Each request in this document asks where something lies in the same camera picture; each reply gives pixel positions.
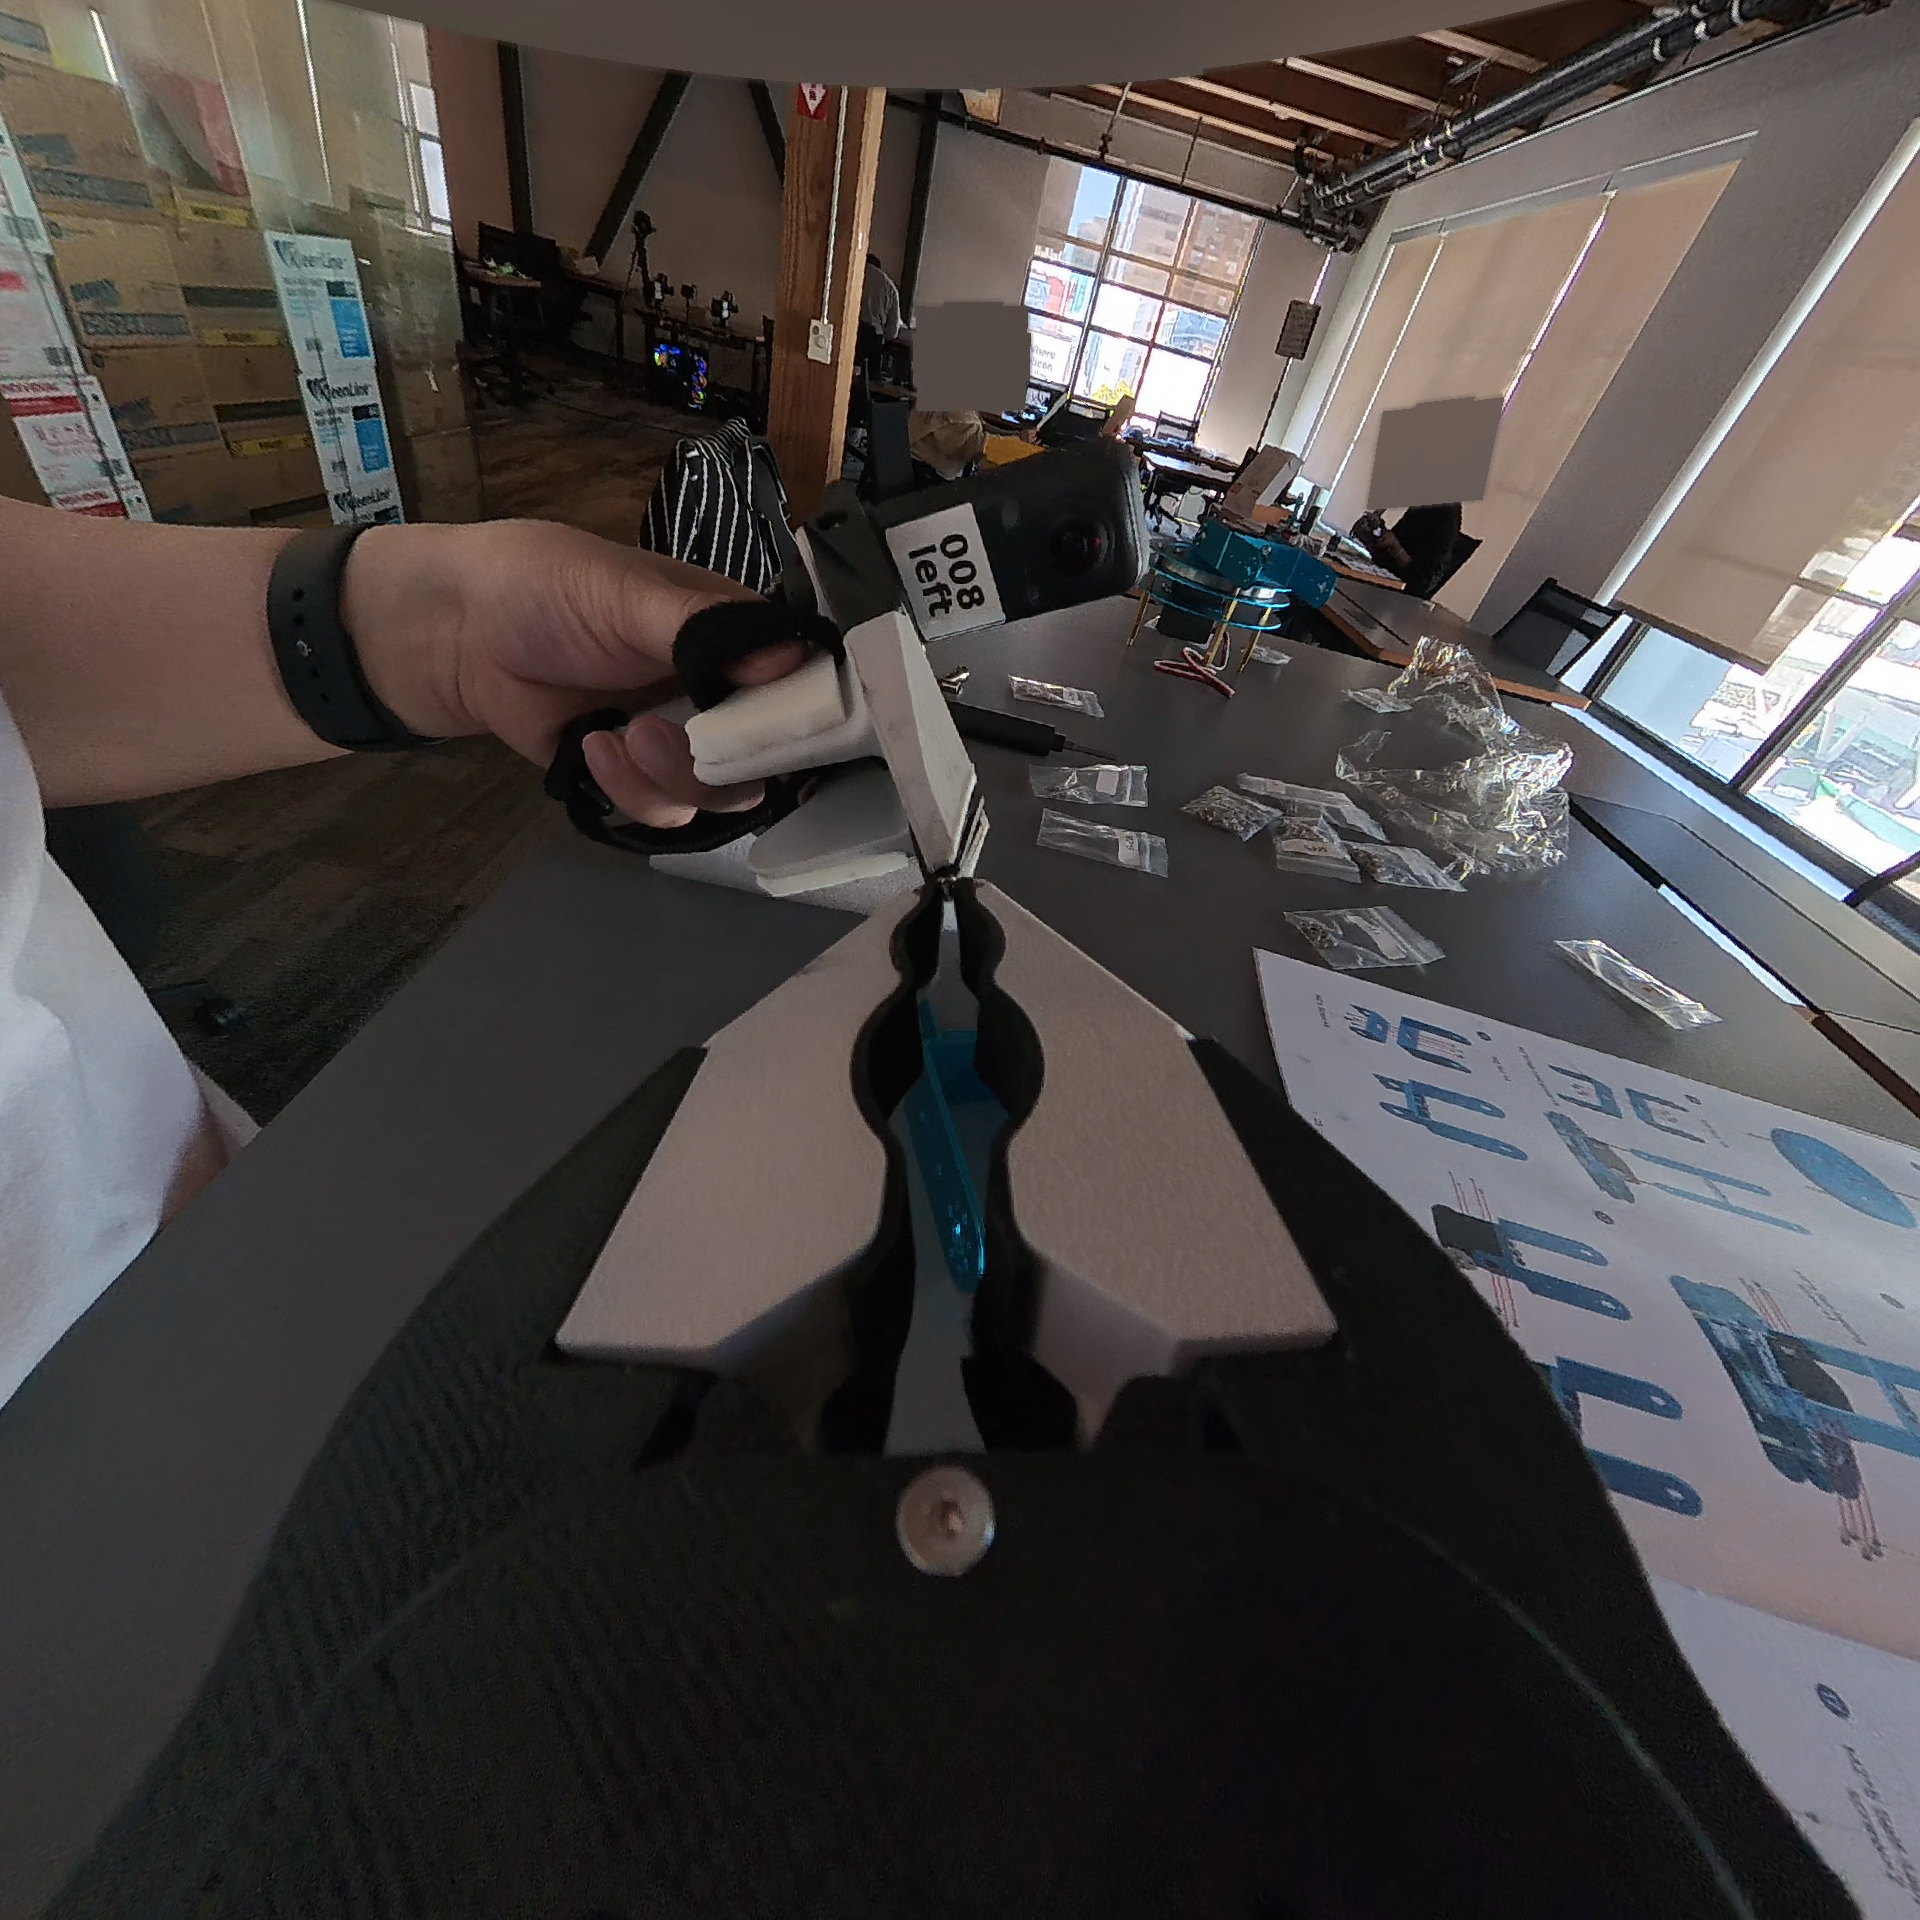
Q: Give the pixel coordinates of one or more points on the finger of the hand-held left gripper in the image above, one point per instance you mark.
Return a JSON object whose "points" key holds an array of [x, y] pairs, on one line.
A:
{"points": [[907, 721], [971, 833]]}

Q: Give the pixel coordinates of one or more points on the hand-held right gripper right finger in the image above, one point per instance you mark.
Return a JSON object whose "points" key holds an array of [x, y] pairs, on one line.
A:
{"points": [[1155, 1185]]}

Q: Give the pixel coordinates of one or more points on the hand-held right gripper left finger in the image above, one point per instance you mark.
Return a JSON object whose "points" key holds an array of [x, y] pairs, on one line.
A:
{"points": [[751, 1185]]}

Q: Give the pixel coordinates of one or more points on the blue metal U bracket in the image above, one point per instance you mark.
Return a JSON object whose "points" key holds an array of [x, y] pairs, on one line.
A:
{"points": [[945, 1108]]}

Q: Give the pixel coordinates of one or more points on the blue toy robot base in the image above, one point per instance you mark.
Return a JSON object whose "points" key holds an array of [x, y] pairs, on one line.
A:
{"points": [[1243, 563]]}

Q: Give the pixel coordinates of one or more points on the dark grey desk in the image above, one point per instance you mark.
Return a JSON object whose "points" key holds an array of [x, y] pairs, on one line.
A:
{"points": [[451, 1125]]}

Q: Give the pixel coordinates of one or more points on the person's left hand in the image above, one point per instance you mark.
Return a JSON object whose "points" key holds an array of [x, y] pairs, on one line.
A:
{"points": [[494, 629]]}

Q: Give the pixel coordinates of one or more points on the group of small screw bags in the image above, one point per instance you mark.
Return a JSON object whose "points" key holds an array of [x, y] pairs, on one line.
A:
{"points": [[1102, 843]]}

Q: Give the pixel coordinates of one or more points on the white foam sheet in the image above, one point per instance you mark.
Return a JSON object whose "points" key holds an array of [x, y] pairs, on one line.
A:
{"points": [[840, 896]]}

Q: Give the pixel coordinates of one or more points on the black white striped cloth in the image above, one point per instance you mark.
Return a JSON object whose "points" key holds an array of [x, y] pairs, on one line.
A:
{"points": [[721, 511]]}

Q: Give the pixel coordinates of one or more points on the white instruction booklet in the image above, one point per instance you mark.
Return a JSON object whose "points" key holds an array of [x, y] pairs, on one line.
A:
{"points": [[1425, 1079]]}

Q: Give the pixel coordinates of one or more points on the large glass window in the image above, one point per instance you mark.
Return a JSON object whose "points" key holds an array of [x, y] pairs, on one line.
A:
{"points": [[1142, 299], [1830, 749]]}

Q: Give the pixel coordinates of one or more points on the crumpled clear plastic bag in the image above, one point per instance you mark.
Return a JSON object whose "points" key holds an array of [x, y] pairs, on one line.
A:
{"points": [[1454, 749]]}

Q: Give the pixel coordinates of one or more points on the black wrist band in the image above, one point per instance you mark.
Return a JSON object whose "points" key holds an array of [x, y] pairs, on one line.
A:
{"points": [[307, 645]]}

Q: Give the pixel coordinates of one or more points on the black ceiling pipes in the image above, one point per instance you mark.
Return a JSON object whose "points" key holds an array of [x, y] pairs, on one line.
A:
{"points": [[1350, 201]]}

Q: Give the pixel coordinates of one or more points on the beige roller blind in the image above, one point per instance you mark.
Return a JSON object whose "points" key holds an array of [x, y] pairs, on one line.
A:
{"points": [[1800, 451], [1441, 329]]}

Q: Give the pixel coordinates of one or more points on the person's white shirt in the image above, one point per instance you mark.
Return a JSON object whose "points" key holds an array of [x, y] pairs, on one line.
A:
{"points": [[76, 1050]]}

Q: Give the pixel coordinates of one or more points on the stack of cardboard boxes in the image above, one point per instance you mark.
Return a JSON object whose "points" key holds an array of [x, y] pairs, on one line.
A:
{"points": [[136, 299]]}

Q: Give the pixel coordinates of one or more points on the wooden post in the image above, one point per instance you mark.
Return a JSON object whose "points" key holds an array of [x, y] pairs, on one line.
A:
{"points": [[826, 271]]}

